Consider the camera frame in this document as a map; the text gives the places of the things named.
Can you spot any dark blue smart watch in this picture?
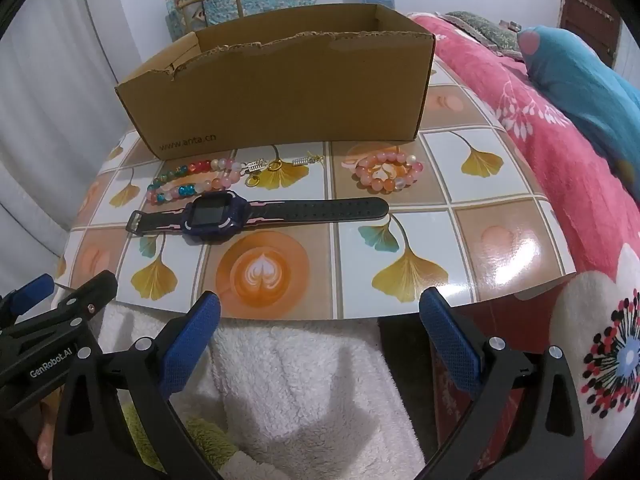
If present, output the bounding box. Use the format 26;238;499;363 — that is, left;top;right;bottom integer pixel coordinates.
126;193;390;245

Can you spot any teal pillow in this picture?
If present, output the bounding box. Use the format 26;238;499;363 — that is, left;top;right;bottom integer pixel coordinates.
517;25;640;181

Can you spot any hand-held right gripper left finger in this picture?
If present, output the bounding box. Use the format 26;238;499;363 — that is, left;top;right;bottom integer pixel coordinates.
52;291;223;480

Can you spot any person's left hand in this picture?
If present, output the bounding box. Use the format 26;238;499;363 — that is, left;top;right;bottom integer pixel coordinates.
34;407;58;473

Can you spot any pink bead bracelet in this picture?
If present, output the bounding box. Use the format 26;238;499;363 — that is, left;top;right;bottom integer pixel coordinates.
341;151;424;194

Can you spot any white fleece garment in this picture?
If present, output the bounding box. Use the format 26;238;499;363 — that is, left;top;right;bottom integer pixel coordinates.
92;305;441;480

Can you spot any white curtain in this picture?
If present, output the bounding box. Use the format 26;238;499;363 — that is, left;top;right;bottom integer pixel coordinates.
0;0;171;286

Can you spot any green patterned pillow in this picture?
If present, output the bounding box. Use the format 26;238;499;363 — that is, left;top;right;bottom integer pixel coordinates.
445;10;523;58

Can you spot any brown wooden door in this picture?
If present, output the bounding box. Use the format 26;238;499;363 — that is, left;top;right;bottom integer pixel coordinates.
560;0;623;68

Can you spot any brown cardboard box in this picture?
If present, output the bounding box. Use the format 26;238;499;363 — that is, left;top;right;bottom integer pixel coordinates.
115;3;435;161

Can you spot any pink floral blanket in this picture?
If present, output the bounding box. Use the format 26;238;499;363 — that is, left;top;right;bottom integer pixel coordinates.
410;10;640;480

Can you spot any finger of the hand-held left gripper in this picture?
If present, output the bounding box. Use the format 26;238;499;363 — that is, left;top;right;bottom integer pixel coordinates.
0;274;56;318
0;270;118;356

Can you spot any multicolour bead bracelet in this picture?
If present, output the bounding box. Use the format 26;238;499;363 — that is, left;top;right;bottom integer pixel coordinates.
146;157;243;206

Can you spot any wooden chair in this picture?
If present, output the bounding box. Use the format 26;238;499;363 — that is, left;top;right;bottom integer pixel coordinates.
172;0;246;43

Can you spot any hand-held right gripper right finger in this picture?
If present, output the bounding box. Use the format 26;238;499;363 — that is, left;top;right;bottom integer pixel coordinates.
419;287;586;480

